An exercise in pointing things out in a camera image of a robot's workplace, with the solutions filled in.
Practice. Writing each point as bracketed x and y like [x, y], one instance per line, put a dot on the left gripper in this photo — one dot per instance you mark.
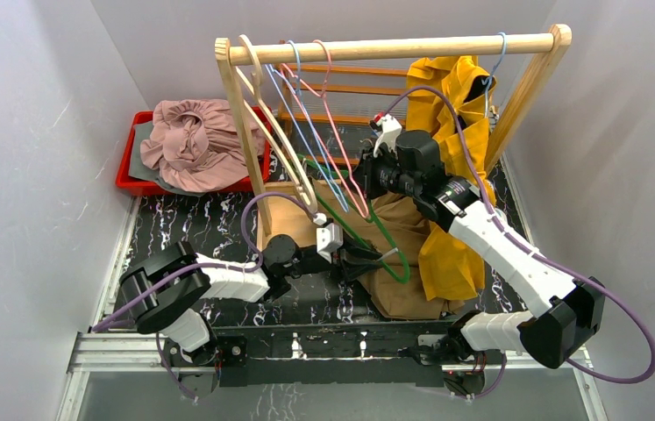
[345, 259]

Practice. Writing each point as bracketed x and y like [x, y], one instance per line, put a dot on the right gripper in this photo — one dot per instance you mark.
[369, 165]

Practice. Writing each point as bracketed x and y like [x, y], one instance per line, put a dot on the brown skirt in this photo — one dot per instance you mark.
[409, 230]

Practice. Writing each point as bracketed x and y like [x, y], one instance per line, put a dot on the green hanger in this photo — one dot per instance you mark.
[354, 224]

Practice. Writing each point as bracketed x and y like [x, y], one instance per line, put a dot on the beige wooden hanger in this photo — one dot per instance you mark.
[275, 136]

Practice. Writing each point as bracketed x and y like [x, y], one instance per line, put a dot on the pink hanger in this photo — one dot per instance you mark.
[352, 193]

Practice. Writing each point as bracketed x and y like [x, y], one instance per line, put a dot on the pink skirt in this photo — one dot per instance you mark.
[194, 145]

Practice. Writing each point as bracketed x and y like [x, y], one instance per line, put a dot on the grey pleated skirt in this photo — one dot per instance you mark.
[139, 179]

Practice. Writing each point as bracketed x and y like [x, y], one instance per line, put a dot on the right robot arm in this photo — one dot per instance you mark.
[562, 313]

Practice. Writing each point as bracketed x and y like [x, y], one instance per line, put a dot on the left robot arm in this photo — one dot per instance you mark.
[165, 287]

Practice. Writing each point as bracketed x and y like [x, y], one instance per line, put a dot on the yellow skirt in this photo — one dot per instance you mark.
[450, 269]

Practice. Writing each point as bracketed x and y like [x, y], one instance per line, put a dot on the light blue hanger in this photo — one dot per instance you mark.
[488, 81]

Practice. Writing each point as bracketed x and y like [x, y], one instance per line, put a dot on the orange wooden shelf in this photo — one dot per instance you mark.
[356, 92]

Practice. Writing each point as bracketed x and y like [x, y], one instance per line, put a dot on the red plastic bin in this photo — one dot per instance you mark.
[244, 185]

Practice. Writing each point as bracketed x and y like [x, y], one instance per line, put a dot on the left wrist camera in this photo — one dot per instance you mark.
[329, 237]

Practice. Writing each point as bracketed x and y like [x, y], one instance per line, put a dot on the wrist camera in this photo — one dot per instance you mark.
[388, 130]
[329, 237]

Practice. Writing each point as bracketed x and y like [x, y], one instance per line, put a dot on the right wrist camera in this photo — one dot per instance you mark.
[388, 130]

